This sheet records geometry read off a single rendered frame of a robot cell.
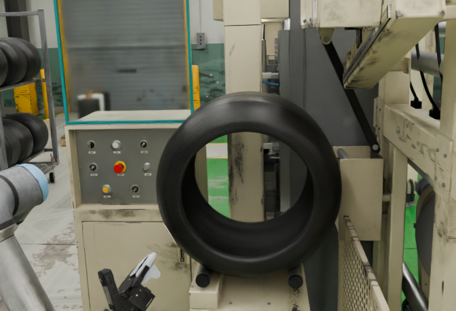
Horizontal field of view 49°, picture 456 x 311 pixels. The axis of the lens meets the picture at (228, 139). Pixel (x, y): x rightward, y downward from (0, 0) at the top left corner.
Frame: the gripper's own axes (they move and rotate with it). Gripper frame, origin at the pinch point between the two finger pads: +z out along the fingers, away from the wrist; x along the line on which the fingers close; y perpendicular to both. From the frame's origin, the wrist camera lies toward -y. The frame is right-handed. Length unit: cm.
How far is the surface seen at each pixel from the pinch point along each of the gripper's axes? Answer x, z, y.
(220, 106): 20.0, 40.0, -16.1
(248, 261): 12.1, 14.4, 21.8
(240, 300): -0.4, 7.5, 33.4
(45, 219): -344, 43, 15
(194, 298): -2.8, -0.8, 20.6
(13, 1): -881, 414, -253
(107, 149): -70, 39, -20
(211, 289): -0.2, 4.0, 22.6
